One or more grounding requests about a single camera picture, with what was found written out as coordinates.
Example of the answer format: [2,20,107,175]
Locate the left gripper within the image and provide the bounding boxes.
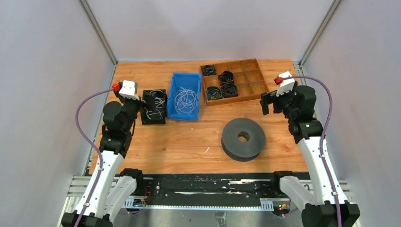
[113,90,155,133]

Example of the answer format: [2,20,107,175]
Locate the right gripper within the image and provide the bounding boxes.
[260,85,297,118]

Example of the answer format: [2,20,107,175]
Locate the white wire cable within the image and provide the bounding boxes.
[174,87,198,116]

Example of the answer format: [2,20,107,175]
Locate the dark grey cable spool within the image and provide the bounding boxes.
[221,118,266,162]

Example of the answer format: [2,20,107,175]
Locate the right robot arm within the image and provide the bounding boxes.
[260,85,360,227]

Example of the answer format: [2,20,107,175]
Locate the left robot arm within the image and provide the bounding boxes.
[61,92,156,227]

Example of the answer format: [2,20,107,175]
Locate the black plastic bin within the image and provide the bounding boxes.
[141,89,167,125]

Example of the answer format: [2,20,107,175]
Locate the rolled tie dark floral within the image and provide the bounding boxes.
[221,82,238,98]

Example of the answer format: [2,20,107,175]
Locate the rolled tie orange pattern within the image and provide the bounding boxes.
[218,70,234,85]

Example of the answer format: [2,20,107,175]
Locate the blue plastic bin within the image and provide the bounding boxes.
[167,72,201,121]

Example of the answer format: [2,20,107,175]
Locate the rolled tie yellow green front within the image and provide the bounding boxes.
[206,86,223,100]

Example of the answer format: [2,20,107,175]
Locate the rolled tie green pattern back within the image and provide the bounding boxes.
[201,64,217,76]

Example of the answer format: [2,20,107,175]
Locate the white wires in black bin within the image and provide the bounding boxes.
[144,90,166,120]

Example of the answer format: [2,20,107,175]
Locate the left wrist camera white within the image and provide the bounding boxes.
[119,80,140,100]

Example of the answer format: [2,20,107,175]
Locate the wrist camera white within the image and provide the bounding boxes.
[119,80,140,100]
[275,71,296,96]

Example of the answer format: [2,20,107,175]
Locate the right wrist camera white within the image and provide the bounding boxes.
[275,71,296,96]

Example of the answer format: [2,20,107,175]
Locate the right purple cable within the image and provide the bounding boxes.
[293,75,343,227]

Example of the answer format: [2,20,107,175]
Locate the purple cable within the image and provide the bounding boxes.
[293,75,343,227]
[72,88,116,227]

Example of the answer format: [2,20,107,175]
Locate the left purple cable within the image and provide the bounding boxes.
[72,88,116,227]

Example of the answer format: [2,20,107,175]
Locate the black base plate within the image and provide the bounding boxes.
[134,173,290,207]

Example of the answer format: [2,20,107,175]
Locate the aluminium frame rail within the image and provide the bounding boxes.
[67,175,353,211]

